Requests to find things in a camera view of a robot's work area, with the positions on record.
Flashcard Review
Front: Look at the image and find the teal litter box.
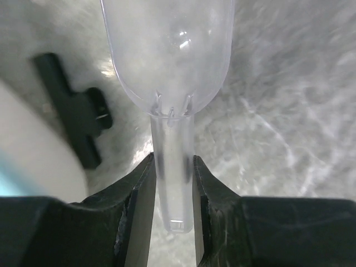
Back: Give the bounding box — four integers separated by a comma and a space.
1, 82, 88, 202

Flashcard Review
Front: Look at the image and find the clear plastic scoop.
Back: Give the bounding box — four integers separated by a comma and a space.
101, 1, 234, 233

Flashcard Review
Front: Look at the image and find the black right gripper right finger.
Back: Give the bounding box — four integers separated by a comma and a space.
192, 156, 355, 266

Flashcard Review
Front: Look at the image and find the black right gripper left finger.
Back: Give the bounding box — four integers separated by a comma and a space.
1, 154, 156, 266

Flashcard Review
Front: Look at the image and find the black bag clip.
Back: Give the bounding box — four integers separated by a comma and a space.
31, 53, 113, 169

